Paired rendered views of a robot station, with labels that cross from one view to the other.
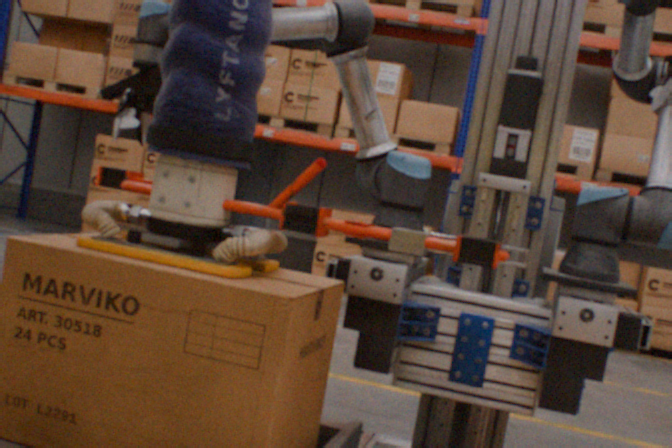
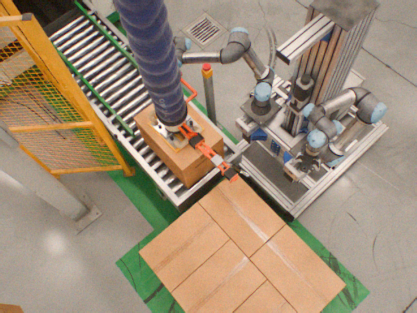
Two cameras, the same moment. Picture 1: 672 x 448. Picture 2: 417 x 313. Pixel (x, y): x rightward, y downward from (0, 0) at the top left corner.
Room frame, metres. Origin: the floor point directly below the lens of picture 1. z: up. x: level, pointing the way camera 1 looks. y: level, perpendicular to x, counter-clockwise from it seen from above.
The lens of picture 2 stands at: (0.89, -0.84, 3.60)
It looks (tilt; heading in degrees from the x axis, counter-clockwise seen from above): 66 degrees down; 43
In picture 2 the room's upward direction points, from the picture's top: 8 degrees counter-clockwise
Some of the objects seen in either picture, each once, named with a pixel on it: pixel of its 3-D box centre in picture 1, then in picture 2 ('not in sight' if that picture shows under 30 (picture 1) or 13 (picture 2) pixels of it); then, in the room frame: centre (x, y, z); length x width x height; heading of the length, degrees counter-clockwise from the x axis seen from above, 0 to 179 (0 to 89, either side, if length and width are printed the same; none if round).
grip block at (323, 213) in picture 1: (306, 219); (196, 140); (1.76, 0.08, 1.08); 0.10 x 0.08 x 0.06; 168
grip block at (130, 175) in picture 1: (120, 179); not in sight; (2.12, 0.57, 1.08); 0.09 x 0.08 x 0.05; 168
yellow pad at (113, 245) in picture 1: (165, 249); (166, 133); (1.71, 0.35, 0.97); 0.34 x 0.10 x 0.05; 78
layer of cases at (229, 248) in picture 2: not in sight; (238, 270); (1.27, -0.61, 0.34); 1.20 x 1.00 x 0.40; 77
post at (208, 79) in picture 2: not in sight; (210, 102); (2.34, 0.42, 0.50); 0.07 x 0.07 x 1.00; 77
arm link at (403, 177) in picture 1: (405, 178); (262, 93); (2.27, -0.13, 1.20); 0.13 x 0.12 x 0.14; 23
